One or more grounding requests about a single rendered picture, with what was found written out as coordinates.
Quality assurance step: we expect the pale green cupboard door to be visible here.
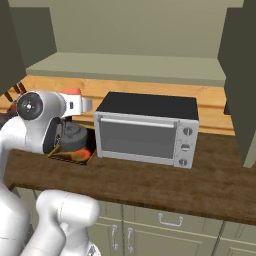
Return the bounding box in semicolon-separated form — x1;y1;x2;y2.
87;215;125;256
123;221;218;256

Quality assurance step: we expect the glass toaster oven door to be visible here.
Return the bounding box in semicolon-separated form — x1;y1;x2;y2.
98;116;178;160

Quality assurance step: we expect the small dark object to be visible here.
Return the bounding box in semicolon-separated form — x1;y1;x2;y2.
223;99;232;116

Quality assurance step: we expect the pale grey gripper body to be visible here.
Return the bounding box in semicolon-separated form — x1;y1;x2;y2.
81;97;94;115

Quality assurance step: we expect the silver toaster oven door handle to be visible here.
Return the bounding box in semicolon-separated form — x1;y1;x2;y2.
99;116;177;129

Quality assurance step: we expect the orange round object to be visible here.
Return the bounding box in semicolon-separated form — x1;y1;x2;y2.
72;148;92;162

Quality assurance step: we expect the silver drawer handle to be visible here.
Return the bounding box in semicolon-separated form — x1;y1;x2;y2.
157;212;185;228

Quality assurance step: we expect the dark brown utensil handle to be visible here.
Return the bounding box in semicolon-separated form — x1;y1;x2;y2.
13;81;27;95
2;91;15;103

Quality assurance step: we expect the orange-red rounded object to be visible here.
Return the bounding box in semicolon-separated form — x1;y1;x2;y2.
61;86;82;96

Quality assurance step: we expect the black tray with yellow rim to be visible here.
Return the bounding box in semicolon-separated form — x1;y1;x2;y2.
47;143;98;166

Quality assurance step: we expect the dark olive cabinet door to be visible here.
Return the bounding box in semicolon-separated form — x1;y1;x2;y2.
223;0;256;169
0;0;28;98

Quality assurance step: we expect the pale green drawer front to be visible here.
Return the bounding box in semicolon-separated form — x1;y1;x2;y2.
122;203;225;236
221;221;256;242
97;199;125;220

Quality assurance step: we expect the olive wall cabinet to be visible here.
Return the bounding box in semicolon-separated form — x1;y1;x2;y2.
9;0;246;88

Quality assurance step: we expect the silver toaster oven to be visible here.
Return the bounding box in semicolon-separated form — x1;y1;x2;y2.
93;91;200;170

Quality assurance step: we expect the silver cupboard door handle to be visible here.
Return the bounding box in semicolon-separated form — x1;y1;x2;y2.
110;224;120;253
126;227;135;254

